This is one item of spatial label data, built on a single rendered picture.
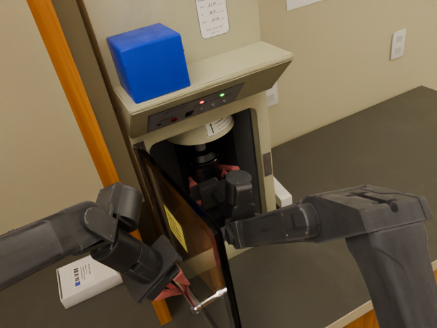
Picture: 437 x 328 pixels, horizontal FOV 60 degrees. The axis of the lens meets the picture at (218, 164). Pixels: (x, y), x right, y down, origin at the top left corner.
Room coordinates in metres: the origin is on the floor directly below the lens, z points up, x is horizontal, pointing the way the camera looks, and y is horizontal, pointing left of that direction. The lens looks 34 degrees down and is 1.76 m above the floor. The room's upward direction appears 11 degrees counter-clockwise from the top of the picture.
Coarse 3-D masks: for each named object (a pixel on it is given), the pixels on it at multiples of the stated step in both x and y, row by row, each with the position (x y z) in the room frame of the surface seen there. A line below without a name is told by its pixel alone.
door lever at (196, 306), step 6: (174, 282) 0.47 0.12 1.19; (180, 288) 0.44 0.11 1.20; (186, 288) 0.44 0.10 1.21; (186, 294) 0.43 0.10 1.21; (192, 294) 0.42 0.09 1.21; (216, 294) 0.42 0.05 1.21; (186, 300) 0.42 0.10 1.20; (192, 300) 0.41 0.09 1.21; (204, 300) 0.41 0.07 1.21; (210, 300) 0.41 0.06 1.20; (192, 306) 0.40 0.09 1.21; (198, 306) 0.40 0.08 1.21; (204, 306) 0.40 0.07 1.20; (192, 312) 0.39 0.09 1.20; (198, 312) 0.39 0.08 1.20
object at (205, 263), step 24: (144, 168) 0.64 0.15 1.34; (168, 192) 0.53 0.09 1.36; (192, 216) 0.44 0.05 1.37; (192, 240) 0.47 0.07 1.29; (216, 240) 0.38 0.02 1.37; (192, 264) 0.51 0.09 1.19; (216, 264) 0.40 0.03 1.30; (192, 288) 0.56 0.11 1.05; (216, 288) 0.42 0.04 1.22; (216, 312) 0.45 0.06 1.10
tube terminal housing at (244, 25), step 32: (96, 0) 0.67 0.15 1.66; (128, 0) 0.69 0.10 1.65; (160, 0) 0.71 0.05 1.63; (192, 0) 0.73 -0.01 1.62; (256, 0) 0.78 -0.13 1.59; (96, 32) 0.67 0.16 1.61; (192, 32) 0.73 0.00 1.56; (256, 32) 0.77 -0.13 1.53; (256, 96) 0.77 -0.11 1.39; (192, 128) 0.71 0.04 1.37; (256, 128) 0.80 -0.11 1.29; (256, 160) 0.79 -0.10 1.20
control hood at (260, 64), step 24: (240, 48) 0.75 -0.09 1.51; (264, 48) 0.73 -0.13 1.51; (192, 72) 0.67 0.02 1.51; (216, 72) 0.65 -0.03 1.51; (240, 72) 0.63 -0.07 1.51; (264, 72) 0.66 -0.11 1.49; (120, 96) 0.62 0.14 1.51; (168, 96) 0.59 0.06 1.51; (192, 96) 0.61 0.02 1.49; (240, 96) 0.71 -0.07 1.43; (144, 120) 0.60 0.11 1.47
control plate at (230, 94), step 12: (240, 84) 0.66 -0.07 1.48; (204, 96) 0.63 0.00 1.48; (216, 96) 0.65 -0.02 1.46; (228, 96) 0.68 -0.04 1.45; (180, 108) 0.62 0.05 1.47; (192, 108) 0.65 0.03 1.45; (204, 108) 0.67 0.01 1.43; (156, 120) 0.62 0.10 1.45; (168, 120) 0.64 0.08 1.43; (180, 120) 0.67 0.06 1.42
